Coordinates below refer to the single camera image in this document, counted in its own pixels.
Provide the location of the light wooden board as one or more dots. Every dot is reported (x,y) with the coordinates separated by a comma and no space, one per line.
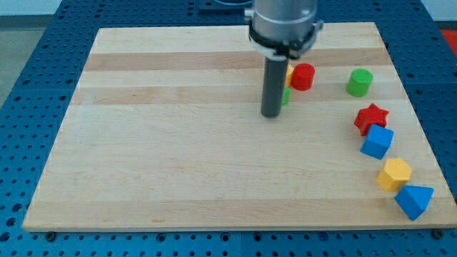
(164,133)

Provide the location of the red cylinder block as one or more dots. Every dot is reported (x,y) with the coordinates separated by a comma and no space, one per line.
(302,77)

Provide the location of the green block behind rod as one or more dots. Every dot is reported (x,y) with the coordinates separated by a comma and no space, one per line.
(286,96)

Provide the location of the yellow hexagon block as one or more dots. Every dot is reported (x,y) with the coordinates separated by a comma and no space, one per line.
(394,174)

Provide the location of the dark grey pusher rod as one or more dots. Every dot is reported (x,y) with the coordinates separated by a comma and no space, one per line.
(273,83)

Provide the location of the red star block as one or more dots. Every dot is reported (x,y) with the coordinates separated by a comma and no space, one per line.
(369,116)

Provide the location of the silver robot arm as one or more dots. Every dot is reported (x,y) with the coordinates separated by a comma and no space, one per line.
(282,29)

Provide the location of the green cylinder block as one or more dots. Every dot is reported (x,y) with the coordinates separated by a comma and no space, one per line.
(359,82)

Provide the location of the yellow block behind rod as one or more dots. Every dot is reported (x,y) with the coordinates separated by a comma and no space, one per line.
(289,74)

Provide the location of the blue cube block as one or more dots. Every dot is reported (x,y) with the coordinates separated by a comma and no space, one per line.
(377,142)

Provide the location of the blue triangle block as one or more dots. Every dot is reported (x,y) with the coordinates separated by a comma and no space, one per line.
(414,200)

